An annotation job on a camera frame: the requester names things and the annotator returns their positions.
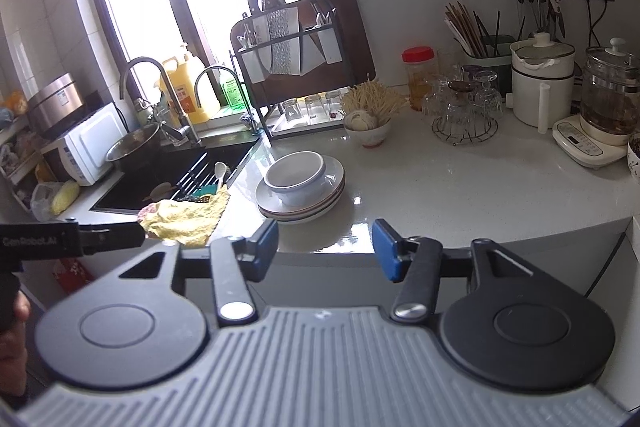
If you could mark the teal scrubber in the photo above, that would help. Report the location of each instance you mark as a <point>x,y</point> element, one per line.
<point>205,193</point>

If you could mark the garlic bulb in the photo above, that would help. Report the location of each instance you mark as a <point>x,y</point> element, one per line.
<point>361,119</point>

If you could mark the glass electric kettle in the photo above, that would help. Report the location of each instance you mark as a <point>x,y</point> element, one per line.
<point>607,97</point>

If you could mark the white ceramic bowl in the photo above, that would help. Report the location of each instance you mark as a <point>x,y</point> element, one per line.
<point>294,172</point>

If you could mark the steel pot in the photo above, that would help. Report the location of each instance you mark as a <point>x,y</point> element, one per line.
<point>135,149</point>

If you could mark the white kettle base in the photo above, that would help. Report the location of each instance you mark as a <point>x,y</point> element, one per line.
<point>580,142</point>

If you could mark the dark-rimmed leaf pattern plate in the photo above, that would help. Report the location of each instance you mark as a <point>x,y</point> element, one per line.
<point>336,174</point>

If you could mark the person's left hand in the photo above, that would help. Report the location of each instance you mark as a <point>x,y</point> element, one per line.
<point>20,309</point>

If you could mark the dark wooden cutting board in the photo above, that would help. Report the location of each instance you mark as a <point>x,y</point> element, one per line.
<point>345,37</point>

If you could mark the floral pattern plate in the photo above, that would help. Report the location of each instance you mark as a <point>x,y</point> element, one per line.
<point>300,220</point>

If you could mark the patterned cleaver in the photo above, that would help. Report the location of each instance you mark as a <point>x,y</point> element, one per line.
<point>282,39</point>

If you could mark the black dish rack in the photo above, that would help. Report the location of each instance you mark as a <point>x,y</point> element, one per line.
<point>252,69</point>

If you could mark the steel cleaver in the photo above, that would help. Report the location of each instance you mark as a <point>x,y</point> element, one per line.
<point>311,54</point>

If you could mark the small chrome faucet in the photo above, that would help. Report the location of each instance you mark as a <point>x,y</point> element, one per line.
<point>248,114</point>

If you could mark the green detergent bottle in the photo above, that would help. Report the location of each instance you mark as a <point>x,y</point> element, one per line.
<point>229,89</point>

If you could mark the bundle of chopsticks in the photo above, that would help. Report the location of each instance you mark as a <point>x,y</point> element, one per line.
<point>462,27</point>

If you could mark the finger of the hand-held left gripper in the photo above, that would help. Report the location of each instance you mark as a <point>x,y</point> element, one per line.
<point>112,235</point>

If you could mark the yellow detergent jug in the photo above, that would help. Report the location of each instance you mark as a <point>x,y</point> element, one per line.
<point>185,92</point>

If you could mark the white plastic spoon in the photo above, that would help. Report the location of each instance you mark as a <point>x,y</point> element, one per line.
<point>219,169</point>

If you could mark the speckled pattern bowl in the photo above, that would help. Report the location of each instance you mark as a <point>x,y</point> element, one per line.
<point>635,162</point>

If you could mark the tall grey faucet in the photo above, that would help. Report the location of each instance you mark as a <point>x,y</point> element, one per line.
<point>191,134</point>

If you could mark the red bag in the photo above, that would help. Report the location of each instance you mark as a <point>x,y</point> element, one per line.
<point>75,274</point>

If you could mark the cluster of glass cups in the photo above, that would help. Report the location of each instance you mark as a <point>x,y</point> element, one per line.
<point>450,107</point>

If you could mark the white microwave oven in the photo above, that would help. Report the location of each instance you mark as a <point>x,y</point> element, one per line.
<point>90,144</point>

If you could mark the drinking glass with red mark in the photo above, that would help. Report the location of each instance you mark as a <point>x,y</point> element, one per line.
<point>334,103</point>

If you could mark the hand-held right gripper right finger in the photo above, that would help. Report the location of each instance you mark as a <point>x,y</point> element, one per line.
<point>387,252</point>

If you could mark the white bowl with garlic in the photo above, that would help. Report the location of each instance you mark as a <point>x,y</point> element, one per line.
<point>370,138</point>

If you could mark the steel rice cooker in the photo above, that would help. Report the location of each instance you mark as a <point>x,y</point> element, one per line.
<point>52,102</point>

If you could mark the large pale blue bowl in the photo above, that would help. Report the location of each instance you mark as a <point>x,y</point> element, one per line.
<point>305,198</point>

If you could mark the red-lidded plastic jar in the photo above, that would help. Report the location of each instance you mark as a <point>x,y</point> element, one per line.
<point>419,82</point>

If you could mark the white electric pot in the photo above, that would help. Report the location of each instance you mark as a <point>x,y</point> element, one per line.
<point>542,92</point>

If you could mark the yellow dish cloth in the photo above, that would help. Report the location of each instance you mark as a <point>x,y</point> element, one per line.
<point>180,219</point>

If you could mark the sink drain rack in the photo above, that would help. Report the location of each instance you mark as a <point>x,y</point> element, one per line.
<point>192,177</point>

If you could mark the clear bag with yellow contents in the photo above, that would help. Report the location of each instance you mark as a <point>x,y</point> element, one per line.
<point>62,197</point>

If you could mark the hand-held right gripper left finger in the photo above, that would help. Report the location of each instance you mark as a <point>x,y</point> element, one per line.
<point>262,249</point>

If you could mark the black kitchen sink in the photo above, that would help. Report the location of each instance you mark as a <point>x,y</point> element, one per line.
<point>145,187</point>

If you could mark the bundle of dried noodles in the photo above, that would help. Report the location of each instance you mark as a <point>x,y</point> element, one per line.
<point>375,99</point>

